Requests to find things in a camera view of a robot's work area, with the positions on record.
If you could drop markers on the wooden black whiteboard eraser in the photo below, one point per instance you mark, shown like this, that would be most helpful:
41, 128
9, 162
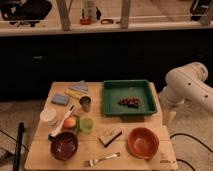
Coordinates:
110, 135

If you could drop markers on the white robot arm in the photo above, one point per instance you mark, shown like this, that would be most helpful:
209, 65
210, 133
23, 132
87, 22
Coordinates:
187, 83

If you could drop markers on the orange bowl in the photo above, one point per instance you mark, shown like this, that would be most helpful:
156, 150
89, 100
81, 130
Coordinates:
142, 143

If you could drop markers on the purple bowl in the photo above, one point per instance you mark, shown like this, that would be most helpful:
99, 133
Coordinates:
64, 146

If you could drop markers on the green plastic tray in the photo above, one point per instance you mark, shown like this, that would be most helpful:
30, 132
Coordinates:
114, 90

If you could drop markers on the grey triangular wedge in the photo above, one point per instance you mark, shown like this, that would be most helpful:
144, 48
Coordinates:
80, 86

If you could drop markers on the bunch of dark grapes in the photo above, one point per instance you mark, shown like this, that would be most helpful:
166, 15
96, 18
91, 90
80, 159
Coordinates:
130, 102

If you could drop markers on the small green cup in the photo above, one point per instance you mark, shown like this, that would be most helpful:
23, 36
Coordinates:
86, 125

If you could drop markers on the blue sponge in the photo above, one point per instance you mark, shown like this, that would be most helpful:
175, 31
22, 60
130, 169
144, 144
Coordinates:
60, 99

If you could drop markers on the orange peach fruit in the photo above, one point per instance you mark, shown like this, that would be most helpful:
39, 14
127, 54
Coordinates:
69, 123

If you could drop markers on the stack of white plates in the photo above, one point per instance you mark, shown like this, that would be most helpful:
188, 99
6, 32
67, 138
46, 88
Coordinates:
48, 116

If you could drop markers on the red round object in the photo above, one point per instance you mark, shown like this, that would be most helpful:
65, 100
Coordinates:
85, 21

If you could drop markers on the silver metal fork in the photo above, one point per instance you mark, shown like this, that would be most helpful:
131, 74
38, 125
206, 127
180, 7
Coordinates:
93, 162

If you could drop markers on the white bottle on shelf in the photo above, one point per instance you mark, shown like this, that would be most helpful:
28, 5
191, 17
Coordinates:
90, 10

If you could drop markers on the black pole stand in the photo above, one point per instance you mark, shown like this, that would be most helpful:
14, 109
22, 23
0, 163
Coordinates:
16, 161

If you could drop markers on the black bag on shelf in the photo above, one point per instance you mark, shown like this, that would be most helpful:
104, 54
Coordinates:
30, 12

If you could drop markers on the white spatula black handle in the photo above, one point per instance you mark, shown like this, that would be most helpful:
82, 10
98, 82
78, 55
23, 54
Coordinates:
60, 125

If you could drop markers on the brown ring object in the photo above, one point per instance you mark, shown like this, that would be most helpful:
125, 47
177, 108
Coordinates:
107, 21

